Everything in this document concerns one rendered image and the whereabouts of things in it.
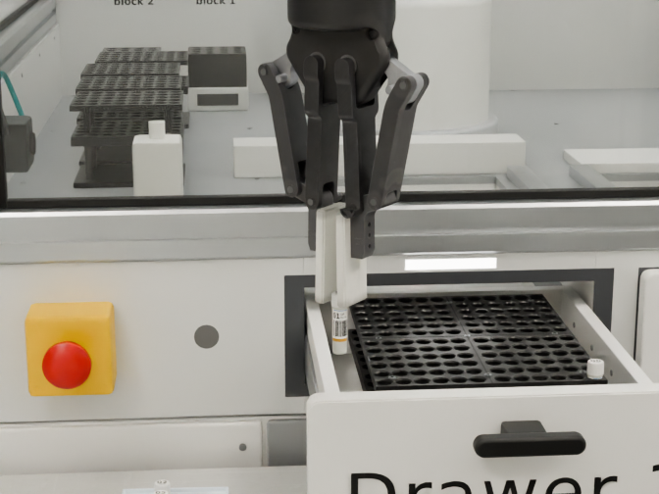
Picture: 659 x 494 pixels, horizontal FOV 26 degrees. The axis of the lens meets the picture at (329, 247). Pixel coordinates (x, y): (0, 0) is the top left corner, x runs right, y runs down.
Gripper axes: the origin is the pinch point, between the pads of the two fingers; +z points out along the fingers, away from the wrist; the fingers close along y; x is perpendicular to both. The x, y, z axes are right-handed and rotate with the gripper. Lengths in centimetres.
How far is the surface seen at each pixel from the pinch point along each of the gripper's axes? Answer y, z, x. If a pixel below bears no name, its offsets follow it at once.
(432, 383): 5.2, 10.3, 4.7
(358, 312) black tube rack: -8.9, 10.4, 16.4
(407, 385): 3.8, 10.3, 3.2
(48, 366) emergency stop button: -26.0, 12.6, -4.1
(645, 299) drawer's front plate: 11.1, 9.8, 32.0
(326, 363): -4.9, 10.9, 5.3
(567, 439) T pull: 19.0, 9.3, -1.8
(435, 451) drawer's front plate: 10.4, 11.4, -4.1
